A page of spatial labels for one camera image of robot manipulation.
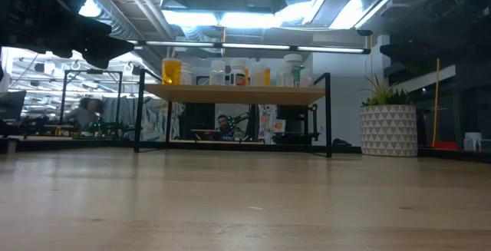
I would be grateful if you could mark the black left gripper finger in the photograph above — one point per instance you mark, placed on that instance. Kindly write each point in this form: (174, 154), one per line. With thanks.
(107, 51)

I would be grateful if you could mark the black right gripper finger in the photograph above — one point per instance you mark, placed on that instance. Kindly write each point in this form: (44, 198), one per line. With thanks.
(418, 57)

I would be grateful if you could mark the orange pill bottle white cap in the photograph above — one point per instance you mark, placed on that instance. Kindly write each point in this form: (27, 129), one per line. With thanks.
(267, 77)
(246, 77)
(171, 72)

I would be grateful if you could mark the large clear bottle green label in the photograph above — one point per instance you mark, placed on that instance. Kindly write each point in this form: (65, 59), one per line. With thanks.
(293, 60)

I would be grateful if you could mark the green potted plant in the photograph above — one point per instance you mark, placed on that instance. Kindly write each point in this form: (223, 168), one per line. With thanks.
(383, 95)

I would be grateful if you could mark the person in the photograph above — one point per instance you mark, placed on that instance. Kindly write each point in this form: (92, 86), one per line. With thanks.
(222, 126)
(86, 113)

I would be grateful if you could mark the white pot grey triangle pattern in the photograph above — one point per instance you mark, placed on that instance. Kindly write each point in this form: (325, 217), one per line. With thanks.
(387, 132)

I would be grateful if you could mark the red flat object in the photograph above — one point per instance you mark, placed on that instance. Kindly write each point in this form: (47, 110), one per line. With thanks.
(445, 145)

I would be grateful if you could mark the dark computer monitor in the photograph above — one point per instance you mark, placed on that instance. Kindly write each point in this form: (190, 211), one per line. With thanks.
(11, 105)

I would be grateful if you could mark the long LED light bar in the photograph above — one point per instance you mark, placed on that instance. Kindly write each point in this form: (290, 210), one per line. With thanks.
(253, 46)

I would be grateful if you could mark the black metal frame stand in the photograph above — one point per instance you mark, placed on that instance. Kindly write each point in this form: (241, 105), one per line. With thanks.
(92, 71)

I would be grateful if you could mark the wooden shelf black metal frame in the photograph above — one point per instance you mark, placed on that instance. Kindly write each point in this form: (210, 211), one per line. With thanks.
(230, 94)

